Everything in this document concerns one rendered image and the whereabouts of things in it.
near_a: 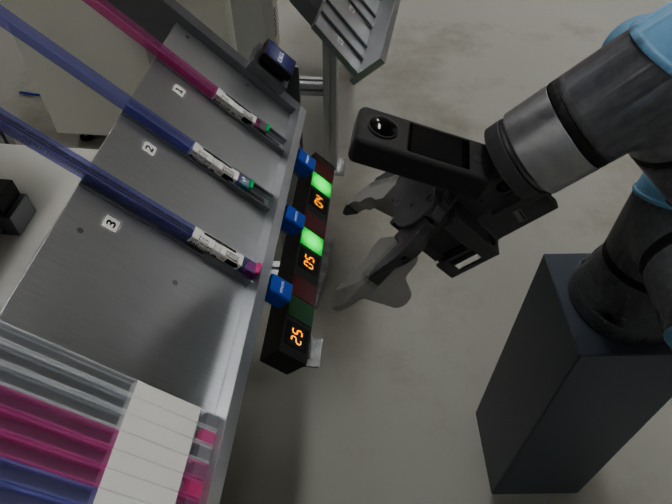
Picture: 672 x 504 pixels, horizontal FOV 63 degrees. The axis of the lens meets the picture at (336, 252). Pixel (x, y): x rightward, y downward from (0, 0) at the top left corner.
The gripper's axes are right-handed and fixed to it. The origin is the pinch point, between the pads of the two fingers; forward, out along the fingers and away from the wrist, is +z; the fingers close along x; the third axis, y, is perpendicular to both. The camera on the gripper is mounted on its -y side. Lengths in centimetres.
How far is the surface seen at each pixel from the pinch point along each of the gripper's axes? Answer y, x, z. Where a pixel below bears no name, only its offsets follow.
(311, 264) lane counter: 4.9, 7.6, 10.8
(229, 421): -3.1, -17.0, 7.7
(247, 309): -3.5, -5.0, 8.6
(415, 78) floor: 65, 163, 45
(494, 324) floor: 79, 47, 31
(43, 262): -21.7, -10.0, 9.9
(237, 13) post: -14, 58, 18
